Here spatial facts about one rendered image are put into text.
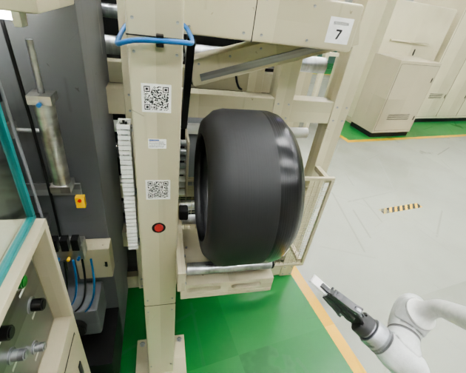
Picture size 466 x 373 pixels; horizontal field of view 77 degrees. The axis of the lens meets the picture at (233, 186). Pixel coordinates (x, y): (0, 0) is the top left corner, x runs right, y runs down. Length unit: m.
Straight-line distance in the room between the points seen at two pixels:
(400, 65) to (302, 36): 4.28
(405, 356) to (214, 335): 1.18
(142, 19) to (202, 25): 0.31
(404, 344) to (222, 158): 0.81
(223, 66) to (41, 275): 0.91
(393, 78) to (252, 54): 4.28
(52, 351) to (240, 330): 1.28
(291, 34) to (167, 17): 0.49
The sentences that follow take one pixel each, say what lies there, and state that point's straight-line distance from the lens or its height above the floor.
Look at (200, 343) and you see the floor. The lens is 2.00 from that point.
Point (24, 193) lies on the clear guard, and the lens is 0.78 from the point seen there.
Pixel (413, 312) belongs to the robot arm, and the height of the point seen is 0.97.
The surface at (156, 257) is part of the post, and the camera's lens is 1.16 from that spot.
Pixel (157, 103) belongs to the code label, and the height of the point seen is 1.50.
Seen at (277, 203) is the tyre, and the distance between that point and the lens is 0.84.
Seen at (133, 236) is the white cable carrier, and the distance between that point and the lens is 1.10.
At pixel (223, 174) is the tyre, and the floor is 1.35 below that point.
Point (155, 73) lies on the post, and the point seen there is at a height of 1.57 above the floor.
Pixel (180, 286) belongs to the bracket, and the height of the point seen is 0.88.
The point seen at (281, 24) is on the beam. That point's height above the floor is 1.70.
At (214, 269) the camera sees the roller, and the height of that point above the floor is 0.91.
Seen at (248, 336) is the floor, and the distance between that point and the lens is 2.06.
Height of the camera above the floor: 1.76
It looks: 33 degrees down
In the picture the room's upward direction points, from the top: 9 degrees clockwise
